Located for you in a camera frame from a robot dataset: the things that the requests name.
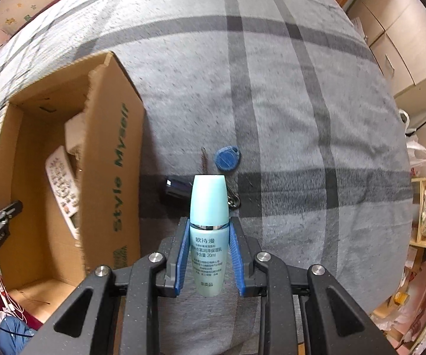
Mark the light blue lotion bottle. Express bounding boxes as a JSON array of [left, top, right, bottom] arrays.
[[189, 175, 230, 297]]

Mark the white remote control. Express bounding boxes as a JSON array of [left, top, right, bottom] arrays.
[[45, 145, 80, 241]]

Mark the black round earbud case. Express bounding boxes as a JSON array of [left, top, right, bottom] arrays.
[[164, 176, 193, 203]]

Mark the brown cardboard box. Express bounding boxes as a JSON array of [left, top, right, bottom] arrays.
[[0, 51, 145, 322]]

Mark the large white power adapter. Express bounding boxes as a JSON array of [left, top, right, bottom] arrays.
[[64, 112, 85, 161]]

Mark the blue oval key fob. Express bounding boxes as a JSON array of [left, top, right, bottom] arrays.
[[214, 146, 241, 172]]

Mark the wooden shelf with clutter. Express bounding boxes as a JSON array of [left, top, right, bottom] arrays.
[[371, 177, 426, 354]]

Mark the white plastic bag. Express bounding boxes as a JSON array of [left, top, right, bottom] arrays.
[[399, 109, 426, 168]]

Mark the grey plaid bed cover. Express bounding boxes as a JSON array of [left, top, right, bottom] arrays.
[[0, 0, 415, 355]]

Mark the beige wardrobe cabinet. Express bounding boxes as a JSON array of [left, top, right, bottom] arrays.
[[336, 0, 426, 114]]

